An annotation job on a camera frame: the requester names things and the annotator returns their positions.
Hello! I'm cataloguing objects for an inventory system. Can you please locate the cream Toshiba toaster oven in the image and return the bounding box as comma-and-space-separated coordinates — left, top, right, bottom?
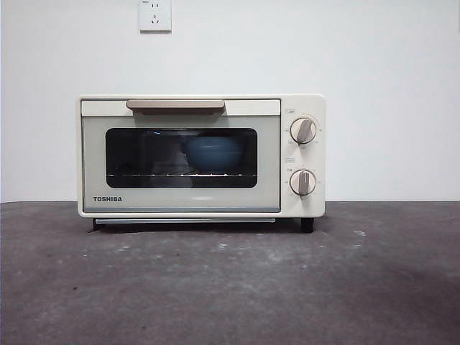
76, 93, 326, 234

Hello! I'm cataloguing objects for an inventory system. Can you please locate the oven door with beige handle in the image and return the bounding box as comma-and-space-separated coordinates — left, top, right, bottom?
80, 98, 282, 213

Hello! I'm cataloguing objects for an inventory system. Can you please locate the blue ribbed bowl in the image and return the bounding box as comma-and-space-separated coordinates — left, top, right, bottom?
185, 135, 249, 172

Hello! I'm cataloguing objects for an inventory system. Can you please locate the metal wire oven rack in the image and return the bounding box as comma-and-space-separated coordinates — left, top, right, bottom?
106, 172, 258, 179

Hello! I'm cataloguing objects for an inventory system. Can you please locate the silver oven crumb tray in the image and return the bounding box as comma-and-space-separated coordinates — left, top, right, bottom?
93, 217, 277, 225

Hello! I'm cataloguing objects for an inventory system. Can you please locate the beige oven knob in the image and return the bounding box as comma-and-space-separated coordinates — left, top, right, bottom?
289, 116, 318, 144
289, 168, 317, 197

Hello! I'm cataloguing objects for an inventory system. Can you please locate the white wall socket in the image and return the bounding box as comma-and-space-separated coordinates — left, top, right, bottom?
139, 0, 173, 34

